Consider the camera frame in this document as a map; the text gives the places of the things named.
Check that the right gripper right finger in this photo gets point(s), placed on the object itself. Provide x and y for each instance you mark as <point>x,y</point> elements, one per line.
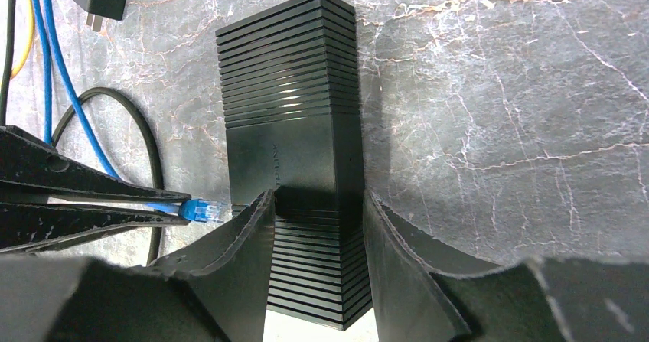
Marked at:
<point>426,290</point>

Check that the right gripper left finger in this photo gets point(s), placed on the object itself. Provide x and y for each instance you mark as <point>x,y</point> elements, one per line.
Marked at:
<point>215,289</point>

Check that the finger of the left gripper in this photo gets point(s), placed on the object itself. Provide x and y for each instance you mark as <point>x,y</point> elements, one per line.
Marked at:
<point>30,169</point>
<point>30,227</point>

